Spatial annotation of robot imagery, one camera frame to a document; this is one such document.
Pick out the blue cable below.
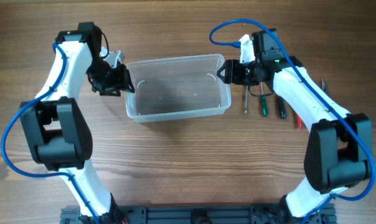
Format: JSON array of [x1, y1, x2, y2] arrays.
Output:
[[209, 18, 376, 224], [0, 42, 101, 224]]

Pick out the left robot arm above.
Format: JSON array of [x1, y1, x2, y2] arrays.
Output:
[[18, 22, 135, 223]]

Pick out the clear plastic container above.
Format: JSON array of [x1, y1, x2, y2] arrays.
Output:
[[125, 54, 232, 123]]

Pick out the red handled cutters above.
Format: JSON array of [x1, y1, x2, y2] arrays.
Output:
[[296, 114, 303, 129]]

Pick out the left blue cable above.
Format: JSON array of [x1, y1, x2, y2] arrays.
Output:
[[0, 42, 101, 224]]

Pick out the right blue cable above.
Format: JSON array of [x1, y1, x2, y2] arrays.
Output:
[[209, 18, 376, 224]]

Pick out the green handled screwdriver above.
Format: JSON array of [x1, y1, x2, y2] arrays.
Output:
[[260, 83, 268, 117]]

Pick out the orange black needle-nose pliers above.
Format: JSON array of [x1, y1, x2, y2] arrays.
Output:
[[321, 78, 329, 96]]

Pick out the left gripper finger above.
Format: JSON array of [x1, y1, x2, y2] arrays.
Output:
[[99, 89, 121, 96], [123, 64, 135, 93]]

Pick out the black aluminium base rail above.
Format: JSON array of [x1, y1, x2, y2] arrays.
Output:
[[60, 203, 337, 224]]

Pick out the black red handled screwdriver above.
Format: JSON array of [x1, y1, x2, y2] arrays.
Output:
[[277, 95, 287, 119]]

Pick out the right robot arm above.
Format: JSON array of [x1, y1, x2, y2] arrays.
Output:
[[217, 29, 376, 223]]

